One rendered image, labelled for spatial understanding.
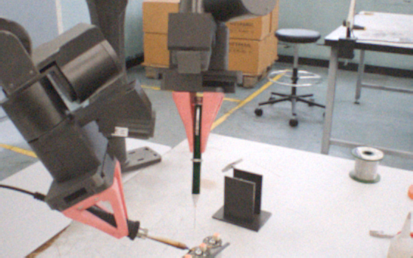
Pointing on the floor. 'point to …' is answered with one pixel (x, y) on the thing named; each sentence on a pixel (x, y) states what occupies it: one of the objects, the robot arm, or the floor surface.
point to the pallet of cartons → (263, 32)
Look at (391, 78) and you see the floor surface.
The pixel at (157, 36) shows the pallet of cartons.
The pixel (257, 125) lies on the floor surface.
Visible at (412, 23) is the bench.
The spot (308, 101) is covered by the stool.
